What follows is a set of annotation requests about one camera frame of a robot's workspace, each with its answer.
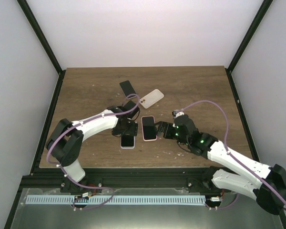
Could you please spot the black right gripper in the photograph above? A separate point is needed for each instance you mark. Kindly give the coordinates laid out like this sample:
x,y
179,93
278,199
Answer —
x,y
162,125

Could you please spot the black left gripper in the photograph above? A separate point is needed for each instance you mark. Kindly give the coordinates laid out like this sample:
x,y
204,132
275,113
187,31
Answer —
x,y
132,131

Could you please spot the purple-edged black smartphone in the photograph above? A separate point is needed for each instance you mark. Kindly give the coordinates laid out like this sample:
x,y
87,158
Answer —
x,y
128,141

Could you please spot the lilac phone case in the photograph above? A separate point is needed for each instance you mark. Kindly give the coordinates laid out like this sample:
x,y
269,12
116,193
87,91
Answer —
x,y
128,148

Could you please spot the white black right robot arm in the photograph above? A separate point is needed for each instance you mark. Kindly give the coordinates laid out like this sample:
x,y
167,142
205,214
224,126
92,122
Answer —
x,y
263,183

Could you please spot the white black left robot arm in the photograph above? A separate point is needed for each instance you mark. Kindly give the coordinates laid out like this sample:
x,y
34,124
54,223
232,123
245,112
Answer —
x,y
65,142

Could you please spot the cream phone case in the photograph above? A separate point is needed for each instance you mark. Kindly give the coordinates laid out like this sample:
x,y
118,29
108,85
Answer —
x,y
151,98

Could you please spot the silver-edged black smartphone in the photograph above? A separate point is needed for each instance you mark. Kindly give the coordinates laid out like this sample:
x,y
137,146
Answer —
x,y
127,89

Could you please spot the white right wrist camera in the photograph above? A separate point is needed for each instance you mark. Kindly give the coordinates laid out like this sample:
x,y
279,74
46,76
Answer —
x,y
177,113

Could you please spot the black left side rail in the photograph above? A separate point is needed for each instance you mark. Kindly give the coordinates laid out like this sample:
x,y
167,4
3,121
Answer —
x,y
47,124

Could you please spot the black right side rail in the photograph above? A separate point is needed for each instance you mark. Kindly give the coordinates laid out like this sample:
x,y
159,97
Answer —
x,y
248,135

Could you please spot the black front frame rail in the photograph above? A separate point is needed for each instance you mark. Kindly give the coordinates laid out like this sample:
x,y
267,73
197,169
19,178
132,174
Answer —
x,y
194,179

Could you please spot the light blue slotted cable duct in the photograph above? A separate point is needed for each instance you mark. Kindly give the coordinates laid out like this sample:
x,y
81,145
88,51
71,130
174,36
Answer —
x,y
117,200

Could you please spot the black frame post left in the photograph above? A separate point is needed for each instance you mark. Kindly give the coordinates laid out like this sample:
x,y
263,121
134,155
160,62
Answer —
x,y
39,33

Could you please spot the black frame post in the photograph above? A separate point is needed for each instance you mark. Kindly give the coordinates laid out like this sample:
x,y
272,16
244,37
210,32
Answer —
x,y
39,33
249,34

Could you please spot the black frame post right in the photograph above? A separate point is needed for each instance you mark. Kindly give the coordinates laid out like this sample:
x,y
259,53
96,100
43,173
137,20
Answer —
x,y
249,34

